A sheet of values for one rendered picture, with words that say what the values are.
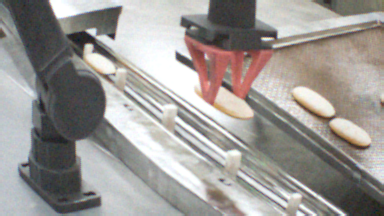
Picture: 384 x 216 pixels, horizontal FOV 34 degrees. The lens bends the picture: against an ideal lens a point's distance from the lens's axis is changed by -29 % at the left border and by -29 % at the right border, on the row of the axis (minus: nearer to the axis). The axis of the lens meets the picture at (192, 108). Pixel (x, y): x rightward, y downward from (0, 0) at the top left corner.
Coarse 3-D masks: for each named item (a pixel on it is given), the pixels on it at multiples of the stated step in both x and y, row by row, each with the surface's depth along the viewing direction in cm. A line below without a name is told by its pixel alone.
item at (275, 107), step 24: (360, 24) 135; (312, 48) 123; (360, 48) 125; (312, 72) 115; (336, 72) 115; (360, 72) 115; (264, 96) 105; (336, 96) 107; (360, 96) 107; (288, 120) 101; (312, 120) 101; (360, 120) 100
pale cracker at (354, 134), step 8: (336, 120) 99; (344, 120) 98; (336, 128) 97; (344, 128) 96; (352, 128) 96; (360, 128) 96; (344, 136) 95; (352, 136) 94; (360, 136) 94; (368, 136) 94; (360, 144) 93; (368, 144) 92
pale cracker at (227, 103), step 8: (200, 88) 97; (224, 88) 98; (200, 96) 97; (224, 96) 95; (232, 96) 95; (216, 104) 94; (224, 104) 94; (232, 104) 94; (240, 104) 94; (224, 112) 93; (232, 112) 93; (240, 112) 92; (248, 112) 93
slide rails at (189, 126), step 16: (128, 80) 119; (128, 96) 114; (144, 96) 114; (160, 112) 111; (192, 128) 106; (208, 144) 102; (224, 144) 102; (208, 160) 98; (240, 160) 98; (256, 176) 94; (256, 192) 90; (272, 192) 91; (288, 192) 90; (304, 208) 86
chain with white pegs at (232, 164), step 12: (84, 48) 128; (120, 72) 117; (120, 84) 117; (132, 96) 116; (168, 108) 106; (168, 120) 106; (192, 144) 104; (228, 156) 96; (240, 156) 96; (228, 168) 96; (288, 204) 85
